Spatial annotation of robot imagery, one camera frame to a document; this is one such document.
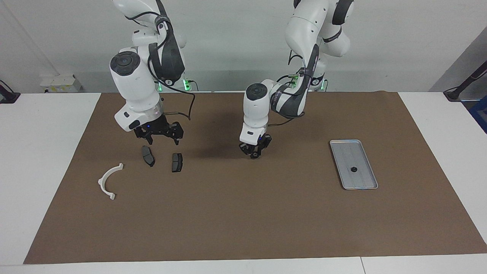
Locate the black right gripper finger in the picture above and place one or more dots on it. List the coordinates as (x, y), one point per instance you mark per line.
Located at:
(177, 139)
(148, 140)

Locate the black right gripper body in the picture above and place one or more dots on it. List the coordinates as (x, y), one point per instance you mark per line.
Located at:
(161, 129)

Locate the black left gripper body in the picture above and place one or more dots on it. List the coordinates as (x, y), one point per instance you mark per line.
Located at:
(255, 144)

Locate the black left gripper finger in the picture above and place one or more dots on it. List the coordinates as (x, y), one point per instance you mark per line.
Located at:
(261, 151)
(252, 154)

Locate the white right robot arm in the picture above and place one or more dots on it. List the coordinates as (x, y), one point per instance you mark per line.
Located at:
(133, 87)

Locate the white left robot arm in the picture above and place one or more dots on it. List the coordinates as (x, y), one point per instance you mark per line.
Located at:
(257, 110)

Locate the silver metal tray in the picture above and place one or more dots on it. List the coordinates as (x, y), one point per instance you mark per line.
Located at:
(344, 152)

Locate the curved dark brake pad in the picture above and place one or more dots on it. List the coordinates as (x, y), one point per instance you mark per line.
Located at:
(147, 156)

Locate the rectangular dark brake pad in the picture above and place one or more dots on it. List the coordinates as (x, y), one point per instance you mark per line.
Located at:
(177, 163)

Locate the brown table mat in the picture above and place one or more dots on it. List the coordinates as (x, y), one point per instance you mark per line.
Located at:
(243, 213)

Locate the white power box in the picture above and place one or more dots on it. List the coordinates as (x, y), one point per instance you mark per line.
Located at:
(61, 84)

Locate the black stand base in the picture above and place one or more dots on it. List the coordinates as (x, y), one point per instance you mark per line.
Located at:
(9, 98)

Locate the black angled stand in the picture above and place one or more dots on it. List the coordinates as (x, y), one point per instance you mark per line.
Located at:
(456, 93)

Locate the blue crate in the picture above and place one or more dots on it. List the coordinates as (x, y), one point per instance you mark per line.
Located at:
(480, 114)

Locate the white curved plastic bracket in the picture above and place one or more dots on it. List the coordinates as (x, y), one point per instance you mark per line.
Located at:
(101, 183)

